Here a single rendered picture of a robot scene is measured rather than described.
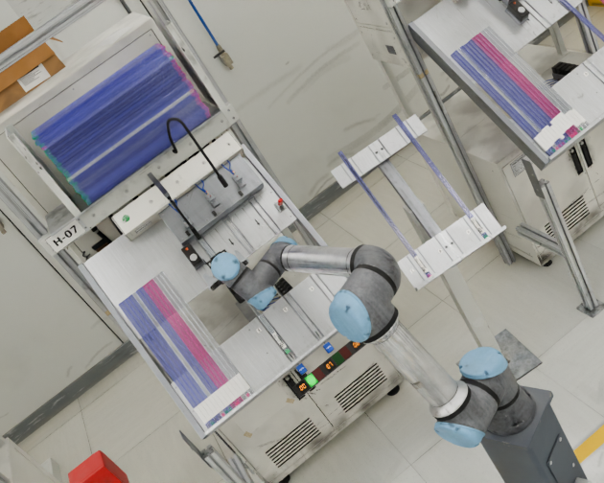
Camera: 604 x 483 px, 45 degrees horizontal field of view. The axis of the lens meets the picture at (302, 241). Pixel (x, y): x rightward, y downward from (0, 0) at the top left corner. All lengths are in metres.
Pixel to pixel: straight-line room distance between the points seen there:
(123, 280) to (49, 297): 1.73
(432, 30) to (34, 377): 2.89
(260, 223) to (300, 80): 1.87
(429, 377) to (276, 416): 1.14
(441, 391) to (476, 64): 1.31
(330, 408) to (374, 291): 1.29
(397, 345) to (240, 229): 0.90
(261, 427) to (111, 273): 0.83
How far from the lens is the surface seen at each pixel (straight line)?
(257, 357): 2.37
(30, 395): 4.46
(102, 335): 4.34
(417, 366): 1.78
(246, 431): 2.82
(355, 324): 1.67
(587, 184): 3.22
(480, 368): 1.92
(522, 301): 3.19
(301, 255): 1.95
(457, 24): 2.80
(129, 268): 2.50
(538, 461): 2.13
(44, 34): 2.39
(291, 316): 2.37
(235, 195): 2.43
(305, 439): 2.96
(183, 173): 2.46
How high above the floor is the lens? 2.16
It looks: 30 degrees down
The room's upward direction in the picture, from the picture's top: 33 degrees counter-clockwise
